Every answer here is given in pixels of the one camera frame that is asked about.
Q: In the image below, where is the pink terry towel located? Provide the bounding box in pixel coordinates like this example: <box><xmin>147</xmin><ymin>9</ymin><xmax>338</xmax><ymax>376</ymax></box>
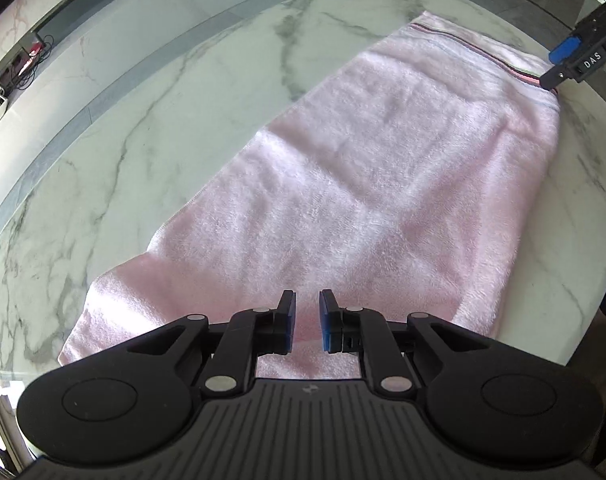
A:
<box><xmin>59</xmin><ymin>13</ymin><xmax>560</xmax><ymax>379</ymax></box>

